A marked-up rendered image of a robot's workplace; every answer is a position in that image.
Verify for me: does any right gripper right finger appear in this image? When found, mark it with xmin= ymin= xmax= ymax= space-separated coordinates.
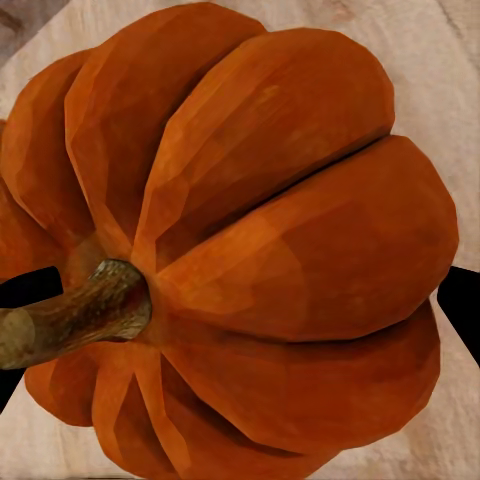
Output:
xmin=437 ymin=266 xmax=480 ymax=367

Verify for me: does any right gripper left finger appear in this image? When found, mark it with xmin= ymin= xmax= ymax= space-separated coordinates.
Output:
xmin=0 ymin=266 xmax=63 ymax=414

